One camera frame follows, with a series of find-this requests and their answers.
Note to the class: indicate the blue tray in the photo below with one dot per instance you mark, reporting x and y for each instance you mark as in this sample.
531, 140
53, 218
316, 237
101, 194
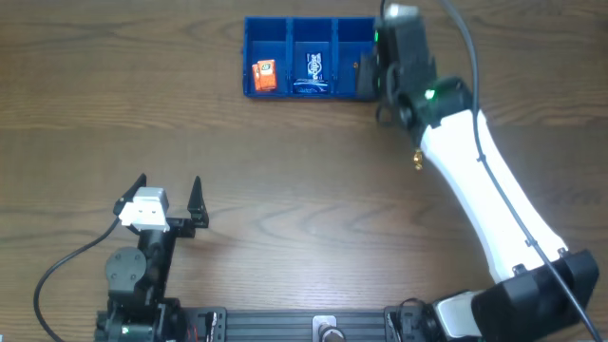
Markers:
275, 33

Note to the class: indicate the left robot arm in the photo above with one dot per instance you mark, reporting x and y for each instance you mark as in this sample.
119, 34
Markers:
152, 266

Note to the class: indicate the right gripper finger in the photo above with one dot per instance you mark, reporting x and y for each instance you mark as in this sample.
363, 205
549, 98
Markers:
368, 81

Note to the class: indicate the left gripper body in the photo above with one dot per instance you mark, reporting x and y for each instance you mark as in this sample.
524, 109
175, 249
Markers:
184, 228

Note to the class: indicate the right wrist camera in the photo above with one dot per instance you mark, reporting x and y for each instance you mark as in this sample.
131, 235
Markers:
401, 11

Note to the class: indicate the orange candy box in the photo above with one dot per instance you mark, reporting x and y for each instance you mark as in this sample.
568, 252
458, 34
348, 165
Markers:
267, 76
254, 78

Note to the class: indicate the mounting rail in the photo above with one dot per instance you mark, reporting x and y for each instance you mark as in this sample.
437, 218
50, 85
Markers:
275, 325

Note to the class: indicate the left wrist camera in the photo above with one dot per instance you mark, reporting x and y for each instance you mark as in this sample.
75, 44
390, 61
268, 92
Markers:
144, 208

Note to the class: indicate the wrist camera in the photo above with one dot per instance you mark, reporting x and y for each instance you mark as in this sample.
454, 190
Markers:
401, 11
144, 208

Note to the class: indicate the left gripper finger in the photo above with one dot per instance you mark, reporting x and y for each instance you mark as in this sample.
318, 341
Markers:
197, 207
135, 187

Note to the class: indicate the blue candy pack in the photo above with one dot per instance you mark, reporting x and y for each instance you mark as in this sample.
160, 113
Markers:
315, 65
311, 87

